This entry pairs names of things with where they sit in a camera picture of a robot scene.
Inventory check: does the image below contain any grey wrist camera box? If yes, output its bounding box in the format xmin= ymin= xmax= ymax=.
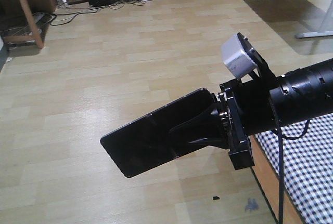
xmin=221 ymin=34 xmax=258 ymax=80

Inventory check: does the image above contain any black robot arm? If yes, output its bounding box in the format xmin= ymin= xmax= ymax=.
xmin=169 ymin=59 xmax=332 ymax=169

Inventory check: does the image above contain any black camera cable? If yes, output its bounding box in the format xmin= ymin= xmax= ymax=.
xmin=272 ymin=114 xmax=312 ymax=224

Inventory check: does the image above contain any grey metal table leg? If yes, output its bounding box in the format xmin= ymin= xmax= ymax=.
xmin=253 ymin=0 xmax=333 ymax=39

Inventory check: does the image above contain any black white checkered bed sheet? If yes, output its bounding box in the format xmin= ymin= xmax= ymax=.
xmin=254 ymin=113 xmax=333 ymax=224

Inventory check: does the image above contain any black smartphone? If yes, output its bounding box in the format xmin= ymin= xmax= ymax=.
xmin=100 ymin=88 xmax=216 ymax=178

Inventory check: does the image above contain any wooden desk leg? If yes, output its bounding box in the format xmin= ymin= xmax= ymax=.
xmin=13 ymin=0 xmax=44 ymax=49

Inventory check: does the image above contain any wooden bed frame side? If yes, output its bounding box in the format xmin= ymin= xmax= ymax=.
xmin=250 ymin=136 xmax=304 ymax=223

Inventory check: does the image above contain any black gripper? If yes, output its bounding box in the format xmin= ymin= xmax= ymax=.
xmin=169 ymin=78 xmax=275 ymax=170

